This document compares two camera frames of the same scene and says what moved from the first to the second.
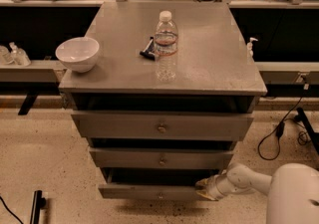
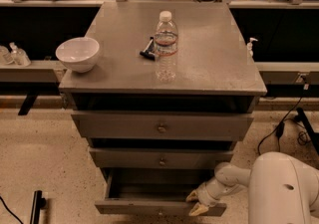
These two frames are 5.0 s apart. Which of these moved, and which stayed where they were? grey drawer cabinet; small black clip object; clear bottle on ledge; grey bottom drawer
Moved: grey bottom drawer
Stayed: clear bottle on ledge; small black clip object; grey drawer cabinet
